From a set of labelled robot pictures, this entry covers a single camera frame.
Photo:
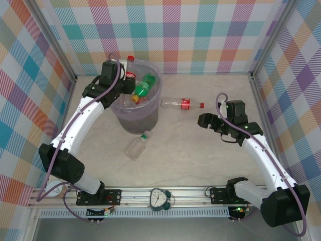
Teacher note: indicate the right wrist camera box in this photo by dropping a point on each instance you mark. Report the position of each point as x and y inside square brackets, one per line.
[223, 106]

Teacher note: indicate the clear bottle green cap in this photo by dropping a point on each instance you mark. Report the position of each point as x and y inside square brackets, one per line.
[136, 148]

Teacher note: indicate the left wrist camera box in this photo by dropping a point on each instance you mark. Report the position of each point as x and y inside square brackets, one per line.
[123, 70]

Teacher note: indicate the small brown wooden piece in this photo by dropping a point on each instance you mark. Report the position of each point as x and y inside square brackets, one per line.
[64, 192]

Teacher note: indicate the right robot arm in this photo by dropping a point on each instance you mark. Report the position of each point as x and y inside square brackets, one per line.
[258, 160]

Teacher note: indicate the translucent bin with purple liner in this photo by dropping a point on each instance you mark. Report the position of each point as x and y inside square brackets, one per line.
[140, 120]

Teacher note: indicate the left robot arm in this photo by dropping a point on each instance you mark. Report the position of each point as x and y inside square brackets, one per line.
[85, 123]

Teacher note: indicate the green bottle yellow cap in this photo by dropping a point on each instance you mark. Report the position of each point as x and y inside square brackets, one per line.
[144, 86]

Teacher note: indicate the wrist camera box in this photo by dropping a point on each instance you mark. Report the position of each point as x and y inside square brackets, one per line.
[123, 70]
[223, 106]

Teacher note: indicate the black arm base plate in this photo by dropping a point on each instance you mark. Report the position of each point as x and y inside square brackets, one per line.
[218, 195]
[113, 197]

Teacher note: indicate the small black connector board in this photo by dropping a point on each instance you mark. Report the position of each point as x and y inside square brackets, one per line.
[238, 212]
[95, 213]

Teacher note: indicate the teal alarm clock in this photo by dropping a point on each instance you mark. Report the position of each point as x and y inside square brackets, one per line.
[158, 198]

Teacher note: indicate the aluminium frame post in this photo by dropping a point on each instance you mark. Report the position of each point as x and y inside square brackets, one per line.
[55, 41]
[272, 37]

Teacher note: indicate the white round lid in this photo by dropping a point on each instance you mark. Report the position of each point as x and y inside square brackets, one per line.
[51, 188]

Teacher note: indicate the aluminium side rail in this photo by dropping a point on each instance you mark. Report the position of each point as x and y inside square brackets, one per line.
[71, 88]
[258, 100]

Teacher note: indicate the aluminium mounting rail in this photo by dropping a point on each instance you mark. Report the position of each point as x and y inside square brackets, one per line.
[190, 194]

